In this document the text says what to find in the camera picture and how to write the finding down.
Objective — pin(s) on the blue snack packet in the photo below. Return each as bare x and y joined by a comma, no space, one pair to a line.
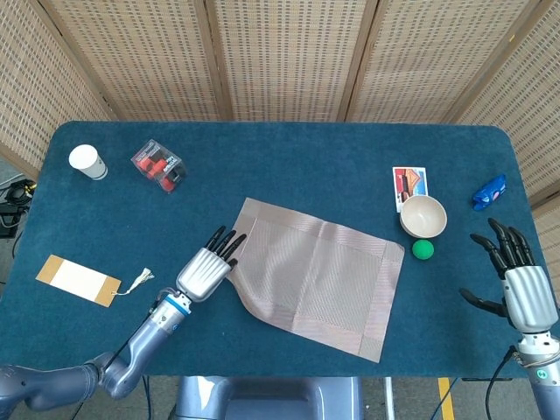
489,193

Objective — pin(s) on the white table leg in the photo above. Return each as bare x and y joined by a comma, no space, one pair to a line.
389,398

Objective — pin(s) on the blue carpet table cover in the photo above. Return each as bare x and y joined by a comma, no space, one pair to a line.
262,149

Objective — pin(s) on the brown woven placemat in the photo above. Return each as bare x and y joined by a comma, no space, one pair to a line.
315,280

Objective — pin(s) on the woven wooden folding screen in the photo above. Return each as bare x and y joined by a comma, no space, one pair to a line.
284,57

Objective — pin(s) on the colourful postcard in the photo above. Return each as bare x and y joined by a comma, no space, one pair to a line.
409,181

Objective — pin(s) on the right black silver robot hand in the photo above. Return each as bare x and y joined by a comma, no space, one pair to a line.
529,302

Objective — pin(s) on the white bowl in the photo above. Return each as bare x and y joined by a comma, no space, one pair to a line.
423,216

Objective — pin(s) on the clear box of red-black parts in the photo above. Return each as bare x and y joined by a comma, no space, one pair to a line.
159,168

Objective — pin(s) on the grey-blue robot torso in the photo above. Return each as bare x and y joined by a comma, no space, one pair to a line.
271,400

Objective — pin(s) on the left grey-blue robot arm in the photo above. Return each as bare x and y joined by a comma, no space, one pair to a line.
140,341

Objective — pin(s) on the white paper cup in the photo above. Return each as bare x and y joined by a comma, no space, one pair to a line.
87,162

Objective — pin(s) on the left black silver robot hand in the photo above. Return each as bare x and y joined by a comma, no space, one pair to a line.
203,275

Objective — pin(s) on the green foam ball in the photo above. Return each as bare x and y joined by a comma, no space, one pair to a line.
423,249

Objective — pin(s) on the tan bookmark with white tassel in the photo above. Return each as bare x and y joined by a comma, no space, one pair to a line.
79,280

